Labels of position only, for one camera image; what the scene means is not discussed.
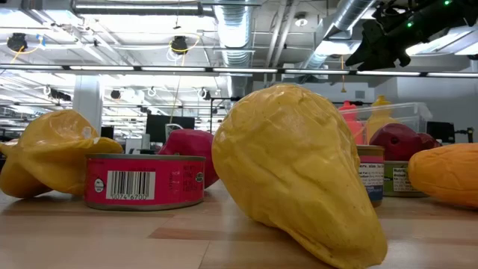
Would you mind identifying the blue red label tin can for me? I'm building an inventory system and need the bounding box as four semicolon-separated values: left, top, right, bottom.
356;144;385;207

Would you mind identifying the black computer monitor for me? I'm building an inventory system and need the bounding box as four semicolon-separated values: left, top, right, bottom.
426;121;456;143
145;114;196;143

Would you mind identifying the long horizontal light bar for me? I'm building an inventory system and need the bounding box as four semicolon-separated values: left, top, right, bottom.
0;64;478;78

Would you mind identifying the large dark red toy fruit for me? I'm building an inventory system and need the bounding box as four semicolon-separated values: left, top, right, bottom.
418;132;442;150

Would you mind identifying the white building pillar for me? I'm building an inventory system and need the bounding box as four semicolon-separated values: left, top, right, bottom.
72;74;104;136

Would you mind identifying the red round toy fruit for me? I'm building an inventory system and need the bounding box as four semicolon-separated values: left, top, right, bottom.
157;129;220;190

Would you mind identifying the orange toy fruit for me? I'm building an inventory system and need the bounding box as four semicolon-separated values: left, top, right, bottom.
407;143;478;209

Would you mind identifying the yellow squeeze bottle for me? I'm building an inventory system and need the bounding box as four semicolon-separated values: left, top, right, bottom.
365;95;399;140

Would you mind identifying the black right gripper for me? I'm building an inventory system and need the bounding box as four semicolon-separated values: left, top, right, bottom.
345;7;415;71

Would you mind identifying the ribbed silver air duct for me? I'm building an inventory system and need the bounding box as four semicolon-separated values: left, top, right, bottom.
212;0;255;68

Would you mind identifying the smooth silver air duct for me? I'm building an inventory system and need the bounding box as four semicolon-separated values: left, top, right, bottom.
302;0;376;70

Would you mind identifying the orange-red squeeze bottle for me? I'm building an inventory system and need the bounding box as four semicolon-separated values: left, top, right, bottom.
338;100;365;145

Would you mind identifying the clear plastic bottle bin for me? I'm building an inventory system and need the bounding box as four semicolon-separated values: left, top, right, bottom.
338;102;434;146

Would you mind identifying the yellow toy starfruit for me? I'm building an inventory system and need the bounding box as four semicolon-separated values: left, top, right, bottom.
0;108;124;199

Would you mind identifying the black ceiling device yellow cable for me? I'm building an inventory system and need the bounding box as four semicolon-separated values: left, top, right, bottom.
170;35;190;55
6;32;29;53

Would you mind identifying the yellow toy pear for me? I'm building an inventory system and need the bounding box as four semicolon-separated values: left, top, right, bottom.
211;84;388;269

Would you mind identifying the green label tin can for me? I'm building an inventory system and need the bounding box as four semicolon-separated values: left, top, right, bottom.
383;160;429;198

